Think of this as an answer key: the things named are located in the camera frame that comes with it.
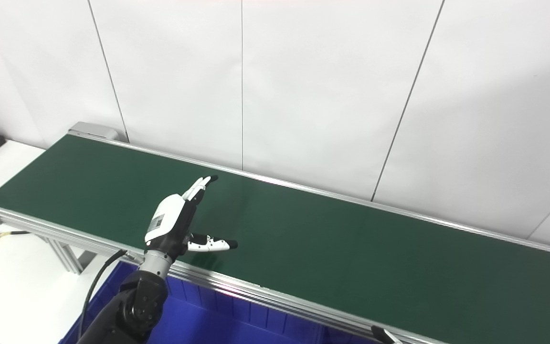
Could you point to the grey conveyor end housing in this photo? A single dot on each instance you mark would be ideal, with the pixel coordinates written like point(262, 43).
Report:
point(91, 130)

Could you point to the aluminium conveyor leg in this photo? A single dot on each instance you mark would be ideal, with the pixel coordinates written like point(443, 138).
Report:
point(67, 255)

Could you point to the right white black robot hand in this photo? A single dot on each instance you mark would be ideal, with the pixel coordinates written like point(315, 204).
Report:
point(385, 337)

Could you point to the green conveyor belt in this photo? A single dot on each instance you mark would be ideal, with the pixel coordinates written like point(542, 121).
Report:
point(256, 292)
point(351, 253)

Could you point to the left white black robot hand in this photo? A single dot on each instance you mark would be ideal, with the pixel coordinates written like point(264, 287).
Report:
point(165, 217)

